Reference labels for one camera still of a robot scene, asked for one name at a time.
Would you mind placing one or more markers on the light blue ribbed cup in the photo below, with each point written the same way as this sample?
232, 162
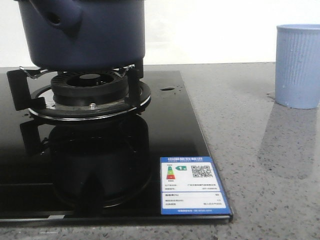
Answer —
297, 67

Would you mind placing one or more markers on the dark blue cooking pot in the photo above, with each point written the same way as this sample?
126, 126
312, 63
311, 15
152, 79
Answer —
82, 35

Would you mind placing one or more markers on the black pot support grate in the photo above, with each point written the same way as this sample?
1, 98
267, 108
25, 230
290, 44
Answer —
41, 103

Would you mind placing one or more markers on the blue energy label sticker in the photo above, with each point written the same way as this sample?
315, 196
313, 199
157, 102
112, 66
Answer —
190, 185

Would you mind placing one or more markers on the black glass gas stove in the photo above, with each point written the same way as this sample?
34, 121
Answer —
104, 171

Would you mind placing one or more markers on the black gas burner head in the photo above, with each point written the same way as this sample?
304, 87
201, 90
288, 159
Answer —
83, 88

